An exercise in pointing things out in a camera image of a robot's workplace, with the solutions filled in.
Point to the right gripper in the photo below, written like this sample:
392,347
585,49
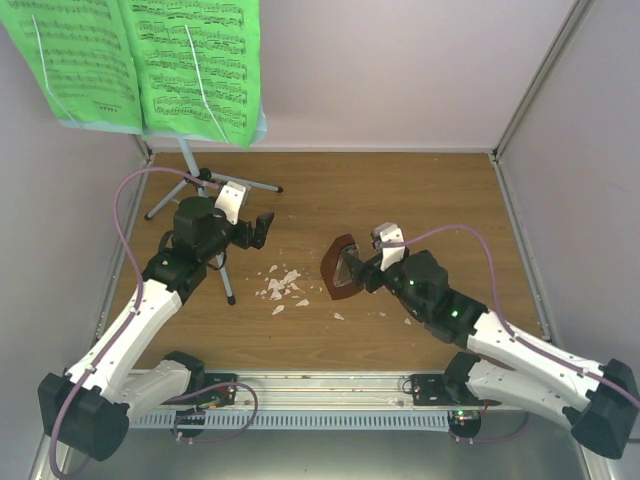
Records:
362,270

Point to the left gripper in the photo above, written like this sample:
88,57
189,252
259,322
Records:
245,240

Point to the clear metronome cover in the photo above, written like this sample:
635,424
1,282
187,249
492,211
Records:
343,274

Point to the wooden metronome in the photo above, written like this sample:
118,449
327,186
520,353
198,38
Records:
327,269

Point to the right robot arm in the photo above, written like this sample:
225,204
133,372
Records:
598,403

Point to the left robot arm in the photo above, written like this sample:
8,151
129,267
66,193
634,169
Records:
96,432

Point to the right green sheet music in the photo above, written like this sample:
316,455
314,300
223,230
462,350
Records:
198,67

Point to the green sheet music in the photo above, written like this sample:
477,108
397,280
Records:
198,67
79,54

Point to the left green sheet music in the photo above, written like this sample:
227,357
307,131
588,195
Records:
79,54

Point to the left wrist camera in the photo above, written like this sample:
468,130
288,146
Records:
231,197

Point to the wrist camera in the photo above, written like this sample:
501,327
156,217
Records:
389,240
231,197

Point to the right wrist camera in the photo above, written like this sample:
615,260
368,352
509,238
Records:
389,240

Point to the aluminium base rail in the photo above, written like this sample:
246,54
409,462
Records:
320,390

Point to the grey slotted cable duct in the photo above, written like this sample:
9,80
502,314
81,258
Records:
320,420

